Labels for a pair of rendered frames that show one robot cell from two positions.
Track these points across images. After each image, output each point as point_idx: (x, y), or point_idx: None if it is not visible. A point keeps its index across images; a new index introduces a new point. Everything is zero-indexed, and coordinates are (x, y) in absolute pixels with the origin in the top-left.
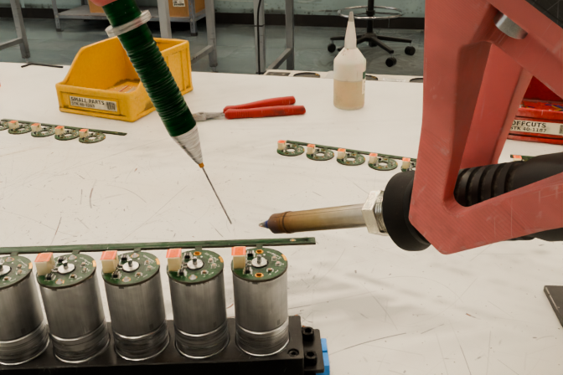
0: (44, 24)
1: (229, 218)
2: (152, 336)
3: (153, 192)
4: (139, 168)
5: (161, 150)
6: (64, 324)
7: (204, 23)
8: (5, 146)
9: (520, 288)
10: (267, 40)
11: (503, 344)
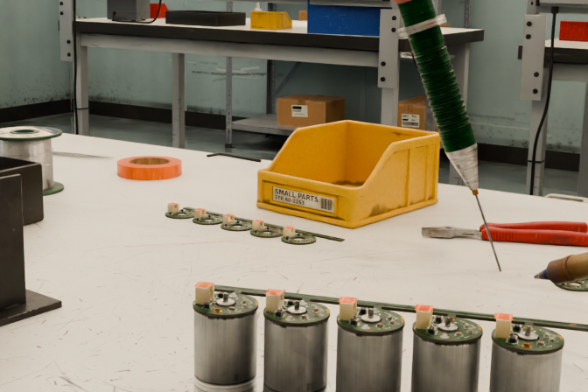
0: (210, 136)
1: (499, 264)
2: None
3: None
4: (360, 277)
5: (389, 262)
6: (284, 374)
7: (446, 157)
8: (189, 234)
9: None
10: (546, 192)
11: None
